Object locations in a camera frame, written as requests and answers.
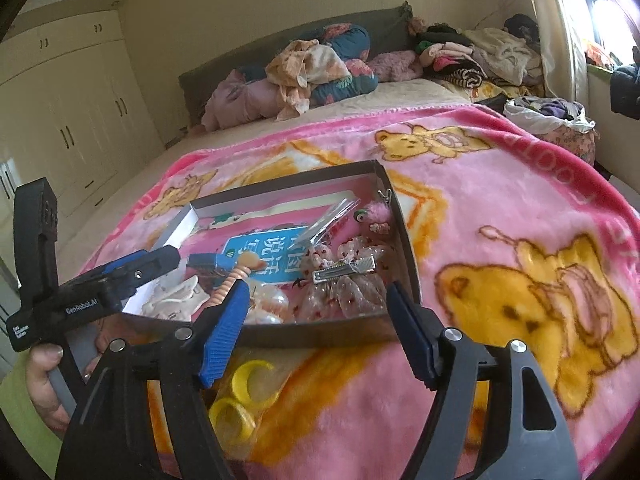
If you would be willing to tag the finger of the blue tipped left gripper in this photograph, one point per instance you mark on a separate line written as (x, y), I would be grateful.
(122, 263)

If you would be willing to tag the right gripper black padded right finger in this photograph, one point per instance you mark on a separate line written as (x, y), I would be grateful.
(417, 329)

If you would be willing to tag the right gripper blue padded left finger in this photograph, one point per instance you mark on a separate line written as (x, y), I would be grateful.
(221, 340)

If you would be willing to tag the clear plastic zip bag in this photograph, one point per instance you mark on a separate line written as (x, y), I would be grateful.
(315, 233)

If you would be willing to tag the green sleeve forearm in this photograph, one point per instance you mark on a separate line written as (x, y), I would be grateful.
(41, 443)

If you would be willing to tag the person's left hand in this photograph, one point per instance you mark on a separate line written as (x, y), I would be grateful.
(44, 358)

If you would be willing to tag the orange striped doll ornament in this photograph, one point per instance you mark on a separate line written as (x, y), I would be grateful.
(268, 304)

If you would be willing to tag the white plastic claw clip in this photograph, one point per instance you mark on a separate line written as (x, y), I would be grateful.
(178, 303)

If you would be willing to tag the blue small box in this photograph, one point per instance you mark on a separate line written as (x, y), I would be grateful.
(210, 265)

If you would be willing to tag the sheer bow hair clip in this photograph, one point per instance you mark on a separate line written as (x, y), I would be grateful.
(352, 294)

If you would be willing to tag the blue Chinese book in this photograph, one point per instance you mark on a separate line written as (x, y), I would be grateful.
(275, 247)

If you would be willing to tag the shallow cardboard tray box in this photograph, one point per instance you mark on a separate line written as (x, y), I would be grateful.
(205, 224)

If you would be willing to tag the pink teddy bear blanket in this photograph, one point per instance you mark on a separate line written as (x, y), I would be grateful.
(514, 237)

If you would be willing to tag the cream built-in wardrobe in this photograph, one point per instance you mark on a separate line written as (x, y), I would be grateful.
(72, 112)

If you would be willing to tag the floral laundry basket with clothes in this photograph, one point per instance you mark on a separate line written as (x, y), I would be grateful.
(557, 121)

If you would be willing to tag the pile of folded clothes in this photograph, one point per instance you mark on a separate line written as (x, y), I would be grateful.
(482, 62)

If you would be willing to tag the pile of quilts and pillows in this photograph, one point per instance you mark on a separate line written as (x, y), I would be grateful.
(329, 65)

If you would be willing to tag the cream window curtain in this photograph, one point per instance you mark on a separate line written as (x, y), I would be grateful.
(562, 57)

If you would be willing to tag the dark green headboard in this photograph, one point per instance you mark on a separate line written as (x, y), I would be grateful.
(387, 29)

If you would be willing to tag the dark jacket on windowsill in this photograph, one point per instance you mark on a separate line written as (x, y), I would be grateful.
(625, 88)

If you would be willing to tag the pink fluffy pompom keychain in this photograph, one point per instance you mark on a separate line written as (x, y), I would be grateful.
(376, 218)

